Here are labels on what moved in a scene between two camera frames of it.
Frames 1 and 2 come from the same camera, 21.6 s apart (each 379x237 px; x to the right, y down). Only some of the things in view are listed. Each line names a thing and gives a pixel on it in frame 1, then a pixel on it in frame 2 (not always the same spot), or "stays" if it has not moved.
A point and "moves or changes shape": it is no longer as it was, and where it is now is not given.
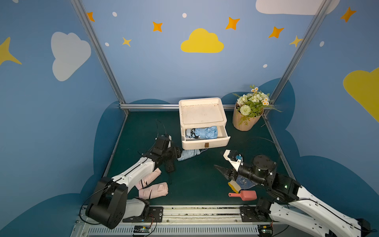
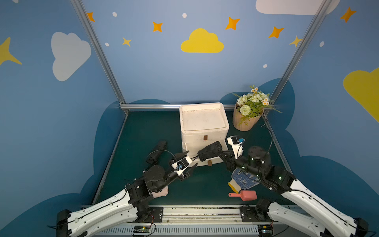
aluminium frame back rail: x=170 y=106 stays
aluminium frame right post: x=311 y=28 stays
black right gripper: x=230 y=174 -> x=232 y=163
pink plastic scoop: x=245 y=195 stays
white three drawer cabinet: x=198 y=112 moves or changes shape
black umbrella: x=168 y=158 -> x=213 y=150
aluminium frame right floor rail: x=267 y=119 stays
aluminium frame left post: x=81 y=9 stays
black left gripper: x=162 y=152 -> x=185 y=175
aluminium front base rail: x=178 y=220 stays
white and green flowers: x=251 y=104 stays
